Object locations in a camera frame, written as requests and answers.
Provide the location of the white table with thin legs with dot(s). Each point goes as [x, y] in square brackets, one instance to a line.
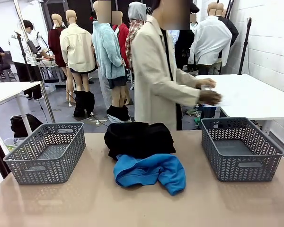
[4, 92]

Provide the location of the mannequin in pale blue shirt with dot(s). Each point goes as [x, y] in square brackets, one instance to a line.
[174, 35]

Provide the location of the person right forearm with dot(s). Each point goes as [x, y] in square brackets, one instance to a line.
[184, 94]

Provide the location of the mannequin in light blue fleece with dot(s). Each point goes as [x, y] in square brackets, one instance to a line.
[106, 52]

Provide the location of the bright blue garment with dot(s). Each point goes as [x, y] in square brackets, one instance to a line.
[170, 170]

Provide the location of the black bag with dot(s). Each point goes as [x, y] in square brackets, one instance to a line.
[21, 125]

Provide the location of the mannequin in black jacket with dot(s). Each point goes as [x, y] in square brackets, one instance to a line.
[232, 30]

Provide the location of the mannequin in maroon top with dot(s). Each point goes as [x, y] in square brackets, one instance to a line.
[55, 45]

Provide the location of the person left hand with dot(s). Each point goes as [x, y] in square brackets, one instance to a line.
[204, 81]

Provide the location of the person in white Dallas shirt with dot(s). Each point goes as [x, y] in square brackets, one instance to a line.
[16, 47]

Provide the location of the tall black tripod stand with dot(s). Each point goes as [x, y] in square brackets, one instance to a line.
[245, 47]

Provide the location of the slanted metal pole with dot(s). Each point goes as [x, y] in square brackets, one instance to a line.
[47, 99]

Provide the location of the grey plastic basket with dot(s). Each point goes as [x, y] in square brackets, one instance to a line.
[227, 171]
[47, 176]

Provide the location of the clear bin with green contents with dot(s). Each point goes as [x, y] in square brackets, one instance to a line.
[10, 146]

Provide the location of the mannequin in cream jacket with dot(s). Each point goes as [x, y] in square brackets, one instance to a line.
[78, 47]

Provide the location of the mannequin in white shirt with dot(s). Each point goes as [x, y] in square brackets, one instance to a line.
[210, 40]

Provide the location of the black trousers around mannequin ankles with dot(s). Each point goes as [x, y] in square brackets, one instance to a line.
[82, 104]

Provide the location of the black garment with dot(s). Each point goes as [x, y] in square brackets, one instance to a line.
[137, 142]

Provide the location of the dark shorts around mannequin ankles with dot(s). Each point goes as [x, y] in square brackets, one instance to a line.
[118, 113]

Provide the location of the person in beige coat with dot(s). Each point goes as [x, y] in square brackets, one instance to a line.
[149, 71]

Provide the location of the mannequin in plaid hooded shirt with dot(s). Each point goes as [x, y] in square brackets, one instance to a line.
[132, 35]

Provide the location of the black tripod with device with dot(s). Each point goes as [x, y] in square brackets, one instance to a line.
[23, 52]

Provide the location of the person right hand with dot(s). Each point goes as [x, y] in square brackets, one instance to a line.
[210, 98]

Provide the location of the clear plastic cup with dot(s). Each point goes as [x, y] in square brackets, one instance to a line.
[207, 87]

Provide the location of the mannequin in black coat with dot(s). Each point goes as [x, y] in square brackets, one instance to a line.
[184, 47]

